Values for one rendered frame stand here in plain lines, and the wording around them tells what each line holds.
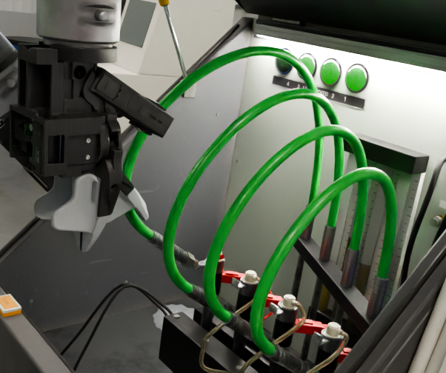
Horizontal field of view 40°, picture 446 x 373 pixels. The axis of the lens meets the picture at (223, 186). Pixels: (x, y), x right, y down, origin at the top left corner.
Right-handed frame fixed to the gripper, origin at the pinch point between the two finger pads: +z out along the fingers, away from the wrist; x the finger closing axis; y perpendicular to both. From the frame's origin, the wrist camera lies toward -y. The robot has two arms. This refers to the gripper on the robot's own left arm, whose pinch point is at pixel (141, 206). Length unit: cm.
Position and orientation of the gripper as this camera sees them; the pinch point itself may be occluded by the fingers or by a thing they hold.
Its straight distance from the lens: 81.9
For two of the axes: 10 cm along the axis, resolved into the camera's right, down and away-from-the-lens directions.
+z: 5.8, 7.1, 4.0
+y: -6.6, 7.0, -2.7
